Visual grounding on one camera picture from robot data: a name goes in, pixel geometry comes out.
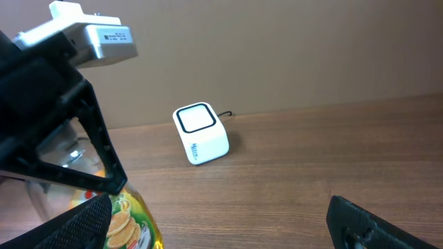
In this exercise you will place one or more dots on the white barcode scanner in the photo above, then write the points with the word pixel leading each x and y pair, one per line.
pixel 202 134

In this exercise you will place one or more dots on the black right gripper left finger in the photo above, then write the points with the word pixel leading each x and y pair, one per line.
pixel 83 227

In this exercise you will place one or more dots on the yellow oil bottle silver cap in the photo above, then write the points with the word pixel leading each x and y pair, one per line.
pixel 132 225

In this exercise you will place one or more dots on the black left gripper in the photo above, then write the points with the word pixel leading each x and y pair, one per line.
pixel 41 91

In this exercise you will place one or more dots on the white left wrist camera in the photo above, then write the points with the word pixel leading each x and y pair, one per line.
pixel 98 40

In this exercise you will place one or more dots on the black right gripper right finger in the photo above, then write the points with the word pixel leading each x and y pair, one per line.
pixel 351 226

